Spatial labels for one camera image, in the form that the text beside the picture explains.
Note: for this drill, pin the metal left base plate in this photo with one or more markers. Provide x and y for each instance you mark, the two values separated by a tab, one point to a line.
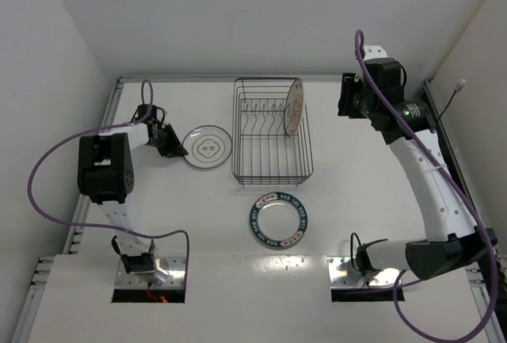
169	275

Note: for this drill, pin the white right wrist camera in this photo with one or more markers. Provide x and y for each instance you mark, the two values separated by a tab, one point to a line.
373	52

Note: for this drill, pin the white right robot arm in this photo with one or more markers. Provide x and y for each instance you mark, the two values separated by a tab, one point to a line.
454	238

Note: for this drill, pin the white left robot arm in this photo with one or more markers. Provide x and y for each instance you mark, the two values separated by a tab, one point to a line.
106	176

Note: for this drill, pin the white plate orange sunburst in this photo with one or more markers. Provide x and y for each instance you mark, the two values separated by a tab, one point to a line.
293	107

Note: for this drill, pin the white plate grey rim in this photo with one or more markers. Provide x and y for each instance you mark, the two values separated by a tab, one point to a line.
208	146

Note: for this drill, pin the grey wire dish rack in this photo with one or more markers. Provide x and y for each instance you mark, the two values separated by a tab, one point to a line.
262	155

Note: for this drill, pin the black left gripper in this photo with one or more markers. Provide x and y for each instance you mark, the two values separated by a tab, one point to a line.
163	137

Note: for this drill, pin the plate with green rim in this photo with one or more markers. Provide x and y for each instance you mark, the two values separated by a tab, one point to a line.
278	220

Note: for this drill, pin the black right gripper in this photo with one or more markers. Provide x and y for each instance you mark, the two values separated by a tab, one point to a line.
346	95

